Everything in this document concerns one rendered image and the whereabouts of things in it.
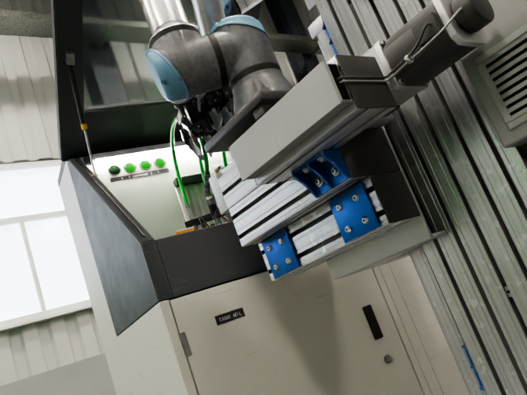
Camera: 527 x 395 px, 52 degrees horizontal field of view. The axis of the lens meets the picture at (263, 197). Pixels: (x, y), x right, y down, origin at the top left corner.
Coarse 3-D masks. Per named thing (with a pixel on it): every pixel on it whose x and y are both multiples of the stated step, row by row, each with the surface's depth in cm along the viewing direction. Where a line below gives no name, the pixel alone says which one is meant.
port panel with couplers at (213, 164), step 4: (220, 156) 223; (228, 156) 225; (212, 160) 221; (216, 160) 222; (220, 160) 223; (228, 160) 224; (232, 160) 225; (212, 164) 220; (216, 164) 221; (220, 164) 222; (228, 164) 223; (212, 168) 219; (216, 168) 218; (220, 168) 221; (212, 172) 219; (216, 172) 219; (228, 216) 214
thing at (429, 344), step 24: (384, 264) 170; (408, 264) 173; (408, 288) 170; (408, 312) 167; (432, 312) 170; (408, 336) 164; (432, 336) 167; (432, 360) 164; (432, 384) 161; (456, 384) 164
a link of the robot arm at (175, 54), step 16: (144, 0) 117; (160, 0) 116; (176, 0) 117; (160, 16) 115; (176, 16) 115; (160, 32) 112; (176, 32) 112; (192, 32) 113; (160, 48) 112; (176, 48) 111; (192, 48) 111; (208, 48) 111; (160, 64) 109; (176, 64) 110; (192, 64) 110; (208, 64) 111; (160, 80) 110; (176, 80) 110; (192, 80) 111; (208, 80) 113; (176, 96) 114
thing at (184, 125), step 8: (184, 104) 155; (192, 104) 155; (184, 112) 160; (192, 112) 157; (200, 112) 163; (184, 120) 162; (192, 120) 159; (200, 120) 158; (208, 120) 159; (184, 128) 161; (192, 128) 159; (200, 128) 160; (208, 128) 160; (192, 136) 158; (200, 136) 160
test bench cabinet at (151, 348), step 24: (384, 288) 166; (168, 312) 136; (120, 336) 179; (144, 336) 153; (168, 336) 135; (144, 360) 158; (168, 360) 138; (144, 384) 164; (168, 384) 143; (192, 384) 132
